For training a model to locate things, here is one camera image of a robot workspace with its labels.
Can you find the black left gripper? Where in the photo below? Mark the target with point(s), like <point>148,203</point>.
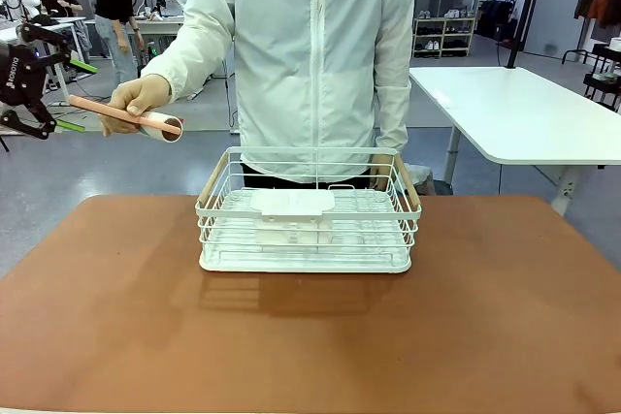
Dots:
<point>14,73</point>

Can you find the pink lint roller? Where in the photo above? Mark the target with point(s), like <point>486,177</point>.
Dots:
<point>145,119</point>

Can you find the person's left forearm white sleeve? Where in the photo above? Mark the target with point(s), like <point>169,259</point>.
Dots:
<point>392,94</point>

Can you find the person's right forearm white sleeve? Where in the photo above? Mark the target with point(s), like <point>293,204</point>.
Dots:
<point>194,45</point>

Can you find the person's right hand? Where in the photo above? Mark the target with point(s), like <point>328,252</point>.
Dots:
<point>138,101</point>

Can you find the person's left hand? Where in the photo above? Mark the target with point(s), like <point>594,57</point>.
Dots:
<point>381,172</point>

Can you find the standing person in black shirt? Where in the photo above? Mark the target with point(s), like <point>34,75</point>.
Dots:
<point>119,2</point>

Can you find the person's white jacket torso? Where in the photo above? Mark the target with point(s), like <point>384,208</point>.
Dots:
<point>315,60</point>

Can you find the white plastic lid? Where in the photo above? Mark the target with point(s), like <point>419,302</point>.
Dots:
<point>293,203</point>

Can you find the wooden shoe rack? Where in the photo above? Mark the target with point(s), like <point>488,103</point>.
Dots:
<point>444,36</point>

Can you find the black bag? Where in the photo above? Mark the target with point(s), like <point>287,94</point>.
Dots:
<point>497,19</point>

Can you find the large white table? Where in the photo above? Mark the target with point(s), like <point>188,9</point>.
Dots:
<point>514,108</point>

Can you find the black vertical pole stand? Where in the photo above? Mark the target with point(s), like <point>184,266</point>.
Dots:
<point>526,7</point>

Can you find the black utility cart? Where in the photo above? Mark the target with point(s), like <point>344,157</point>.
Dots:
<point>604,77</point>

